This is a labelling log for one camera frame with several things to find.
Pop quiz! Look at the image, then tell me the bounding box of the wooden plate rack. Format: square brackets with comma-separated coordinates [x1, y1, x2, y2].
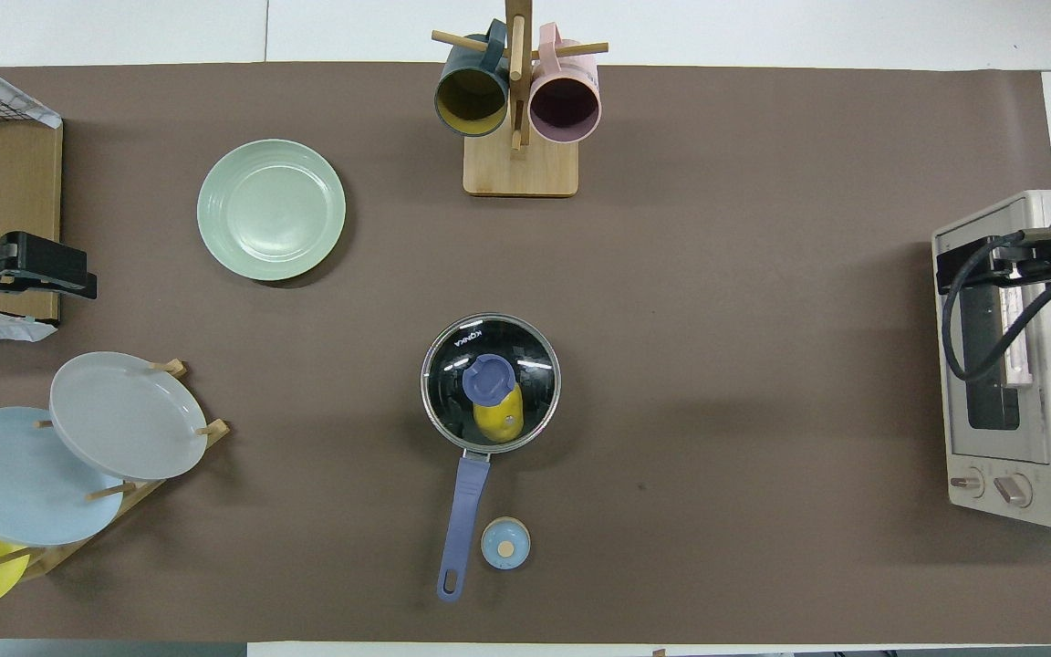
[0, 359, 231, 580]

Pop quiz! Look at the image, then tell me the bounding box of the light blue plate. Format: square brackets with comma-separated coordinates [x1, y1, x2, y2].
[0, 407, 125, 547]

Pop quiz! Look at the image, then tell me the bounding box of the wooden mug tree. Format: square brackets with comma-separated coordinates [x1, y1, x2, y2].
[432, 0, 609, 198]

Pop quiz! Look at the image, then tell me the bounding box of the dark teal mug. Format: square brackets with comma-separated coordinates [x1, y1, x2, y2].
[434, 20, 510, 138]

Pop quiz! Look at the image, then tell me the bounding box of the pink mug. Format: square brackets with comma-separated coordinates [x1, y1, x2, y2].
[528, 23, 601, 144]

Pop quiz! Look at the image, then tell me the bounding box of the brown table mat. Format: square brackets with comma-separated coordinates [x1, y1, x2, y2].
[0, 62, 1051, 644]

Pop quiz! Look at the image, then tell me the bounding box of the dark pot with blue handle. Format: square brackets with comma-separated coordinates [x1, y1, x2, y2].
[421, 313, 562, 603]

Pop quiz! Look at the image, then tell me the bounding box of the yellow potato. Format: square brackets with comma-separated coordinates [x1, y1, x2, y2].
[473, 383, 525, 443]

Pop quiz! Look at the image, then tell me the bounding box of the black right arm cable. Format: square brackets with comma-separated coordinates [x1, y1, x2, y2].
[941, 224, 1051, 382]

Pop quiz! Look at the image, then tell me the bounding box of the grey plate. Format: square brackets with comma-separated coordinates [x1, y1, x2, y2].
[49, 351, 209, 482]

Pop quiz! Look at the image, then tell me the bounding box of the green plate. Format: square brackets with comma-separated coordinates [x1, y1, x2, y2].
[197, 139, 347, 282]

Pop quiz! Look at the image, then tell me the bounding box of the glass lid with blue knob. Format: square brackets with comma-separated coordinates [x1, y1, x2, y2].
[421, 313, 562, 454]

